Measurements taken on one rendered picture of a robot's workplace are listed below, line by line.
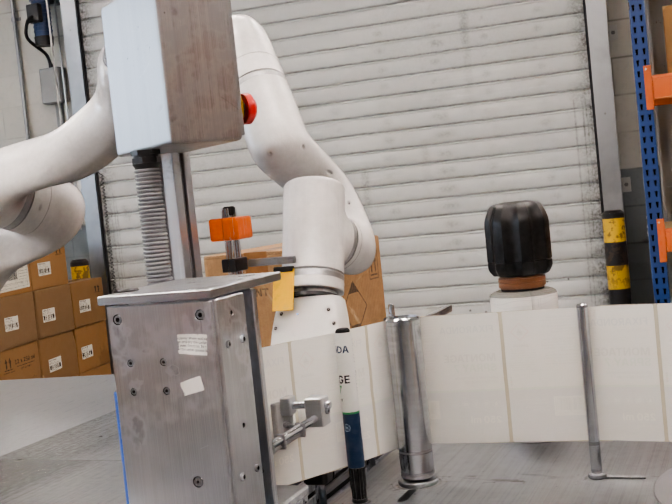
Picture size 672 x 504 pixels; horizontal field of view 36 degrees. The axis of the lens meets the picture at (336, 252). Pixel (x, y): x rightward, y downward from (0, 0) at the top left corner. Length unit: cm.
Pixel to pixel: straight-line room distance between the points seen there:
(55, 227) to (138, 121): 68
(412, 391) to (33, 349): 435
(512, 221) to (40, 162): 86
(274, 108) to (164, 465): 71
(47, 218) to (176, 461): 107
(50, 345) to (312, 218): 424
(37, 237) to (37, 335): 352
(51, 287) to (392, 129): 205
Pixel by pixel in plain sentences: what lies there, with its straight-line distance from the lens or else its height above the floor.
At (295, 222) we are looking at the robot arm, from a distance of 135.
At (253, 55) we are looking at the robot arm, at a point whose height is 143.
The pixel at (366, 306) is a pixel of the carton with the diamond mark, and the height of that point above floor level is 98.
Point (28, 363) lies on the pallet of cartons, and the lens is 533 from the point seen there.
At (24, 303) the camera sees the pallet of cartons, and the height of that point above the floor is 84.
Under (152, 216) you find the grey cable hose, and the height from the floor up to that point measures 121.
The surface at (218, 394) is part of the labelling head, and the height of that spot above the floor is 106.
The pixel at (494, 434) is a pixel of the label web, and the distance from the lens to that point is 116.
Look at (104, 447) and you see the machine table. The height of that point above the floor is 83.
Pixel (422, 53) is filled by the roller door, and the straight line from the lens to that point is 578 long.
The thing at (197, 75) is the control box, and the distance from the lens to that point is 120.
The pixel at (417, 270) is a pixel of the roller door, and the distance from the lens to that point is 578.
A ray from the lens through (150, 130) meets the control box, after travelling 122.
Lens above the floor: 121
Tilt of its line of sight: 3 degrees down
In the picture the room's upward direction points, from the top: 6 degrees counter-clockwise
